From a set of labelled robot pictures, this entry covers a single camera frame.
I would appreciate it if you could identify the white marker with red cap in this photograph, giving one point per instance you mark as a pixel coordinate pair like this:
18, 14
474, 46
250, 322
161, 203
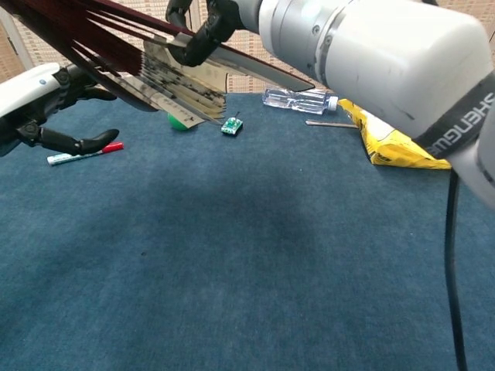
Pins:
62, 158

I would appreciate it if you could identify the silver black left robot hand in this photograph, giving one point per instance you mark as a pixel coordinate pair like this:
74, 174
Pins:
27, 92

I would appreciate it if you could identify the metal screwdriver shaft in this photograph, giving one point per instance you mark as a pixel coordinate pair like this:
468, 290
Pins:
328, 124

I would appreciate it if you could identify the red ribbed paper folding fan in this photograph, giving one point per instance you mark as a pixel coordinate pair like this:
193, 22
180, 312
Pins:
181, 83

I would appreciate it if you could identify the yellow snack bag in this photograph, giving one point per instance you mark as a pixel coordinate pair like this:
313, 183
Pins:
386, 150

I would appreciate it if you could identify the green ball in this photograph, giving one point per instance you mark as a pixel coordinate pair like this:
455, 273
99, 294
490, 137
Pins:
178, 126

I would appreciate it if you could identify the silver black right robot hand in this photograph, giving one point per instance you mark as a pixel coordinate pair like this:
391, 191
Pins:
201, 42

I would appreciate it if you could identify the clear plastic water bottle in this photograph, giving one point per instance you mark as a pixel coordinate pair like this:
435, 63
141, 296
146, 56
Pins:
290, 101

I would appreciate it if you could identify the blue felt table cover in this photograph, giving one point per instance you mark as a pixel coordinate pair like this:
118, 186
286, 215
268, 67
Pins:
232, 251

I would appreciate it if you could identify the small green toy tank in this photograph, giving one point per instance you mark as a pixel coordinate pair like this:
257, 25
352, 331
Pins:
231, 125

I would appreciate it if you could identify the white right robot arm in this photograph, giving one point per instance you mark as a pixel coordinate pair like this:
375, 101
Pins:
386, 58

